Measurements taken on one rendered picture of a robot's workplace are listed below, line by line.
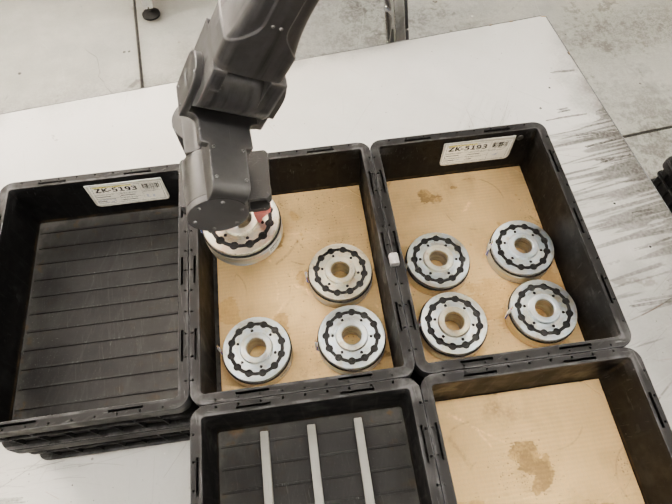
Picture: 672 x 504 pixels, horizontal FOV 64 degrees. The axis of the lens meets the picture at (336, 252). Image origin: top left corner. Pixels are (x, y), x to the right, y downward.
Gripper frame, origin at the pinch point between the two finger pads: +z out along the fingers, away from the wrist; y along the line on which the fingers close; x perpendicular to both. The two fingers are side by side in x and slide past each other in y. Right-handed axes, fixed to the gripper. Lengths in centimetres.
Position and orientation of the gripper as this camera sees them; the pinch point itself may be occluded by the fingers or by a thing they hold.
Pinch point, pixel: (239, 217)
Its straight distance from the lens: 70.8
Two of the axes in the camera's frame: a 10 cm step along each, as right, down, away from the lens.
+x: -1.2, -8.9, 4.3
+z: 0.3, 4.3, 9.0
